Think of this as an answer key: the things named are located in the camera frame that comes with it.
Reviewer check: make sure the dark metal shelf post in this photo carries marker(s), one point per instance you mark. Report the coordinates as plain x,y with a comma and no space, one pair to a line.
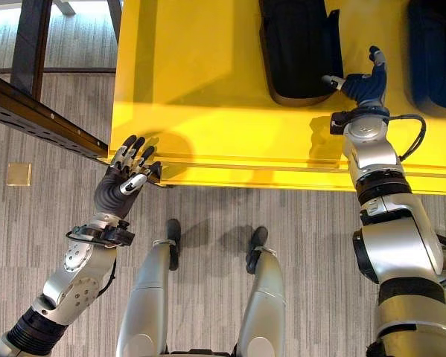
31,41

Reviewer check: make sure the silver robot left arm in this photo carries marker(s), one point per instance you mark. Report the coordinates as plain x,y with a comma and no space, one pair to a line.
64,282

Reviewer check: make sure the dark robot foot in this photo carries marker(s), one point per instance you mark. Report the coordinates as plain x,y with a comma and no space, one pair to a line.
255,249
174,241

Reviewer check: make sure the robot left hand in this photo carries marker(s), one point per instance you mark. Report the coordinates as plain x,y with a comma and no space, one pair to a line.
112,189

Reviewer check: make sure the silver robot leg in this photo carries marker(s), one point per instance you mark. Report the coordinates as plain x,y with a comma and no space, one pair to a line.
263,297
144,294

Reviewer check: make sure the brass floor socket plate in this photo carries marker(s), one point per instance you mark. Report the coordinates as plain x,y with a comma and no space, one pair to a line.
19,174

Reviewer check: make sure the dark robot right foot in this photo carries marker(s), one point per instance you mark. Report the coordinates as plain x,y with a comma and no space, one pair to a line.
255,249

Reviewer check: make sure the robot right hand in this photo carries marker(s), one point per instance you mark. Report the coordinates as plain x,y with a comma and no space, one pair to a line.
368,87

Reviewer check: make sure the yellow metal shelf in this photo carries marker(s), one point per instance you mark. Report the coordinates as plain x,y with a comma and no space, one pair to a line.
222,93

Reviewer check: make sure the silver robot right leg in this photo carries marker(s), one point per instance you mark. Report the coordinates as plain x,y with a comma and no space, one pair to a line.
263,297

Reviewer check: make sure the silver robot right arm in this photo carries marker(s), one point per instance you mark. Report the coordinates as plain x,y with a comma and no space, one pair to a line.
397,230

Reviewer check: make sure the dark robot left foot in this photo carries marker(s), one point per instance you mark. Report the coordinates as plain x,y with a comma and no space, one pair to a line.
174,241

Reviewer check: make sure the silver robot left leg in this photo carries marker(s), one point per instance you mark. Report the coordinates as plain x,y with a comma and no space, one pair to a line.
144,294

